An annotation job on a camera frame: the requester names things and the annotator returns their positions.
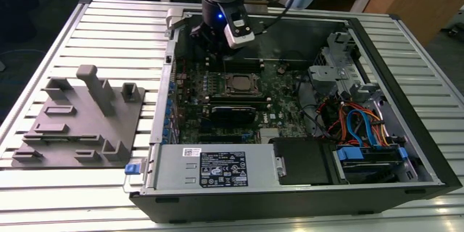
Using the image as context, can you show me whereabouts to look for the orange wire bundle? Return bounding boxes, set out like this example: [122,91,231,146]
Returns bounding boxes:
[325,101,398,150]

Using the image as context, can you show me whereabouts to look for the hard disk in blue carrier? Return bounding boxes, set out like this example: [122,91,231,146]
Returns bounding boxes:
[334,145,409,184]

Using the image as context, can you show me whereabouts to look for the metal socket cover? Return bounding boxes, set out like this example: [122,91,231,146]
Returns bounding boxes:
[225,73,261,97]

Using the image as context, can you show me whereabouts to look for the dark wheeled equipment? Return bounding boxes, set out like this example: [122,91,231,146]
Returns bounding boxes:
[439,9,464,40]

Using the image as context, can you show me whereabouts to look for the dark chair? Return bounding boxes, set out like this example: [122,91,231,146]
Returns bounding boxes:
[0,0,39,44]

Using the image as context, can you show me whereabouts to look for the grey case latch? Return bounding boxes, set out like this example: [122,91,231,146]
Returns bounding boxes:
[163,8,186,39]

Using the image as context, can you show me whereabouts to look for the black camera cable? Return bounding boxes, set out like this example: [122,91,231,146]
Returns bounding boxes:
[253,0,303,36]

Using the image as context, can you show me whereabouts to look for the black wire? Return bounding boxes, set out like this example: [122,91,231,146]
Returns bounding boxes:
[295,78,329,138]

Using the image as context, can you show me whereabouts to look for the black PC case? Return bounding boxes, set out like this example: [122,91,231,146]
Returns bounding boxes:
[127,8,461,224]

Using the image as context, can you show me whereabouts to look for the silver CPU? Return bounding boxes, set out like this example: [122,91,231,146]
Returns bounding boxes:
[230,76,254,90]

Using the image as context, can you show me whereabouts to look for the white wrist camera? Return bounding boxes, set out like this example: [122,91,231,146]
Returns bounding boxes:
[217,2,255,50]

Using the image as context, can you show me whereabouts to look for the silver power supply unit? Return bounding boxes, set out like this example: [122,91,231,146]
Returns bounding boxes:
[142,143,282,191]

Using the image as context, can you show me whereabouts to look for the silver finned heat sink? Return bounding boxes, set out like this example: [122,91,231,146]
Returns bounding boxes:
[258,127,281,139]

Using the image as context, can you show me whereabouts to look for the black expansion slot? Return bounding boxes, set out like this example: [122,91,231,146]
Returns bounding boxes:
[197,134,242,145]

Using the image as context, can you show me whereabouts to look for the grey parts rack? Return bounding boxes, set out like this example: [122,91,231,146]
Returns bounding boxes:
[10,64,146,168]

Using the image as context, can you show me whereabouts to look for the CPU socket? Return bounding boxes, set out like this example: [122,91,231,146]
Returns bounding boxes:
[222,72,263,98]

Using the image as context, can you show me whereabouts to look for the black graphics card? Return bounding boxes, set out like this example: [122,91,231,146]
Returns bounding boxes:
[209,104,259,127]

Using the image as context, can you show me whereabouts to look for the silver metal drive cage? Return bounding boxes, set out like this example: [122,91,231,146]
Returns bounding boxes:
[306,31,385,103]

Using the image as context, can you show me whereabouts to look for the green motherboard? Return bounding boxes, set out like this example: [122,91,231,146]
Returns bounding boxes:
[171,59,317,146]

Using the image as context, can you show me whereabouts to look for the blue floor cable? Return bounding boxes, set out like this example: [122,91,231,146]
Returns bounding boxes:
[0,48,50,57]

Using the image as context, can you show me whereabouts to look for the black drive shroud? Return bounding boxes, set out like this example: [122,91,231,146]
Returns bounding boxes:
[267,136,343,186]

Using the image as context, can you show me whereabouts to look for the blue wire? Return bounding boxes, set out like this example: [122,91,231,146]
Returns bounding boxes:
[345,109,378,150]

